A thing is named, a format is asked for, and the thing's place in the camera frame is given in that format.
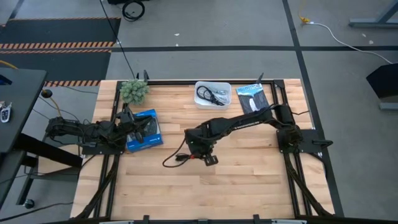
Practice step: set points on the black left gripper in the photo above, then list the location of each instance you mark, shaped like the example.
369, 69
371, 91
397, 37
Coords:
126, 122

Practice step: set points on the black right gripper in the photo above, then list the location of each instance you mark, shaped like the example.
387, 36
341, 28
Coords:
199, 141

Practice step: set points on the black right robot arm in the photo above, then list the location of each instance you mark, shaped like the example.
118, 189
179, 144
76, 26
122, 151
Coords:
248, 121

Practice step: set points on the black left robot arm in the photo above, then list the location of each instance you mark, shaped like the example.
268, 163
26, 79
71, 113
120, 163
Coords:
84, 130

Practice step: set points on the blue cardboard box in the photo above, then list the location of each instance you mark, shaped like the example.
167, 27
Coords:
152, 140

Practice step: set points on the green artificial plant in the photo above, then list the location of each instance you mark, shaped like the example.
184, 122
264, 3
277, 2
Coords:
134, 91

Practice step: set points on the white plastic bin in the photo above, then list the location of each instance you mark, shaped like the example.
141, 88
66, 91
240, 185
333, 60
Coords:
199, 104

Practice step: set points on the black mat hazard stripe edge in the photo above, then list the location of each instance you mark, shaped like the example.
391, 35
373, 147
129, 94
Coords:
59, 31
56, 65

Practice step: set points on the black desk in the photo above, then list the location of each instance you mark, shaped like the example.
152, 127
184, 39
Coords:
17, 102

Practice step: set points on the white key fob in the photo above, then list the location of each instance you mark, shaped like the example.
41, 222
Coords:
5, 113

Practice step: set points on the yellow plug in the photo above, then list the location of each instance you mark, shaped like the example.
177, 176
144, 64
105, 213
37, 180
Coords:
304, 19

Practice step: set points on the black angular furniture piece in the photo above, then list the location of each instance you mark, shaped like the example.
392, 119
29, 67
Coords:
384, 81

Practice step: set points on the grey table leg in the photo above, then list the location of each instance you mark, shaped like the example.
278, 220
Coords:
373, 22

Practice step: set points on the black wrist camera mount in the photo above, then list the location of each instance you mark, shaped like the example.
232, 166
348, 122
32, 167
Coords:
211, 160

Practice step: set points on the black metal table frame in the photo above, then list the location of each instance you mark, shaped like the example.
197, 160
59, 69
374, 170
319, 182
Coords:
290, 186

